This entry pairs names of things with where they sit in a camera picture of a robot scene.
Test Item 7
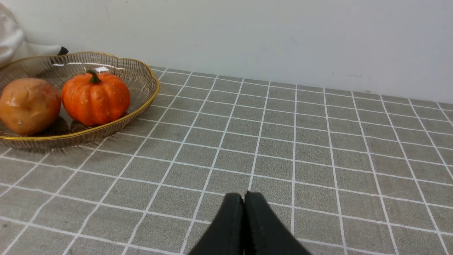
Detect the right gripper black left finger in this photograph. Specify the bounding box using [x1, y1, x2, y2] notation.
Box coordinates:
[189, 193, 244, 255]

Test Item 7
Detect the ribbed glass bowl gold rim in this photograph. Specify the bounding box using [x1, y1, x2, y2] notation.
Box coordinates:
[1, 52, 160, 150]

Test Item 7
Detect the grey checked tablecloth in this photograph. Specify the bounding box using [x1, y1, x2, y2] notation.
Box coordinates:
[1, 68, 453, 255]

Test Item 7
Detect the orange toy pumpkin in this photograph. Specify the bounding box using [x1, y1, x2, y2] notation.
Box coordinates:
[61, 70, 131, 126]

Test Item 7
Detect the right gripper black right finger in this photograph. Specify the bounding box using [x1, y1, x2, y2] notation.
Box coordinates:
[244, 192, 310, 255]

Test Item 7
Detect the white cloth bag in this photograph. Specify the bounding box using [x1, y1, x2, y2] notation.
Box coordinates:
[0, 4, 69, 67]

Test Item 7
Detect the brown toy potato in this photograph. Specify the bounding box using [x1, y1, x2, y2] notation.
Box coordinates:
[0, 78, 61, 136]

